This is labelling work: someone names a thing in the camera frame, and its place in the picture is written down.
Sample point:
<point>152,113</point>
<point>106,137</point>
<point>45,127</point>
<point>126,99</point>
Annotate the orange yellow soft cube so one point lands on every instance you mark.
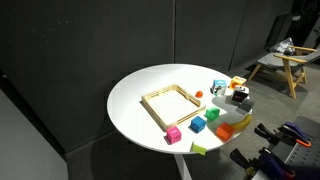
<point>237,82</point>

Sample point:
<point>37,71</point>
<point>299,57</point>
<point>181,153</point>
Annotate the lime green block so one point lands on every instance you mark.
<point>199,149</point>

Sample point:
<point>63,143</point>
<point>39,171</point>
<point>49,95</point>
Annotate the black white soft cube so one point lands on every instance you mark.
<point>240,94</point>

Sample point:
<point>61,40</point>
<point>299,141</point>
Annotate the purple black spring clamp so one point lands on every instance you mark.
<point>270,163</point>
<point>293,129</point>

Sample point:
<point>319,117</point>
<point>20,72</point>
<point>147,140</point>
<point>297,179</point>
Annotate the blue block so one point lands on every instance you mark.
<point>198,124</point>

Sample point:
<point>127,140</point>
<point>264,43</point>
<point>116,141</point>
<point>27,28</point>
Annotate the grey block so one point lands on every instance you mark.
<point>246,106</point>

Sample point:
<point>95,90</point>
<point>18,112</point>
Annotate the white table pedestal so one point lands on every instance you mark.
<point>183,166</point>

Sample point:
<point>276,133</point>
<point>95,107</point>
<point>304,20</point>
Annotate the wooden frame tray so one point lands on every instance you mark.
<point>156,117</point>

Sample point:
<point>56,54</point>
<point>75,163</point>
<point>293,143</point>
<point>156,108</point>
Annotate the pink block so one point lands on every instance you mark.
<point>173,134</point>

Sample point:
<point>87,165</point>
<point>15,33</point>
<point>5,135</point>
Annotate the orange block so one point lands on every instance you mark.
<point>225,131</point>

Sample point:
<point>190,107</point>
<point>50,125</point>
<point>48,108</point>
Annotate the crumpled silver plastic bag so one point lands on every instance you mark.
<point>283,46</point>

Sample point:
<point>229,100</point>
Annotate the blue soft cube number four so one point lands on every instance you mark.
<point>219,87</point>

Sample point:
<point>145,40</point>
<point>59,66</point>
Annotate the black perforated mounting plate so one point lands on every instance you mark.
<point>306,156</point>

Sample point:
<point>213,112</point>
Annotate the small orange ball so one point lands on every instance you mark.
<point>199,94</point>

